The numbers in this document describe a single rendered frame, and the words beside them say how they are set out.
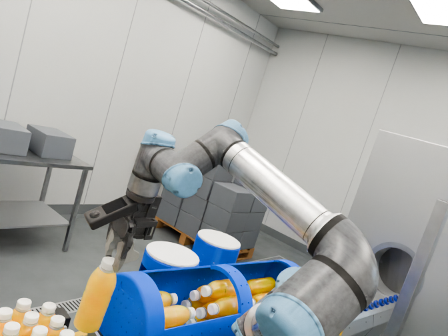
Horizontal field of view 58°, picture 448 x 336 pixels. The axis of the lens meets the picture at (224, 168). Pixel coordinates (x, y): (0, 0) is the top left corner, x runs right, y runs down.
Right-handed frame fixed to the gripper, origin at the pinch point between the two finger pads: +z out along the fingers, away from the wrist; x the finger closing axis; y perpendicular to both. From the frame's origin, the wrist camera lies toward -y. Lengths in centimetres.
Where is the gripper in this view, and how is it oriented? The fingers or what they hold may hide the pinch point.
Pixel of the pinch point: (110, 263)
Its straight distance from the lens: 106.6
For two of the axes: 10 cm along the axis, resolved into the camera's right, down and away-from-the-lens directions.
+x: -6.0, -4.2, 6.8
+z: -3.5, 9.0, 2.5
